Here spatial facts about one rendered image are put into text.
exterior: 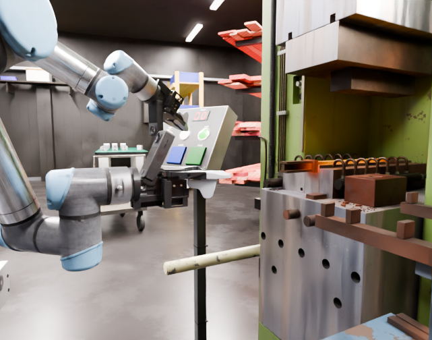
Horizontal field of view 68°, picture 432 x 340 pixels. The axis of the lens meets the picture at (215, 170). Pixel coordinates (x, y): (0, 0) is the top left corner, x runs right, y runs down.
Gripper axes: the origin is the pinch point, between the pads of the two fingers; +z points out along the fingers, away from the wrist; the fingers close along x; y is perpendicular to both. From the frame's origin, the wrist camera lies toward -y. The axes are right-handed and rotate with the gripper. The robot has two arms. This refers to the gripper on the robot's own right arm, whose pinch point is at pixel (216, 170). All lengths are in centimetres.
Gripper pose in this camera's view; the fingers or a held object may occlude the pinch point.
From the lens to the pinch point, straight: 75.0
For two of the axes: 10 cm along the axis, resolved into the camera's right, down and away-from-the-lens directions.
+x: 4.7, 0.9, -8.8
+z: 8.8, -0.5, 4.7
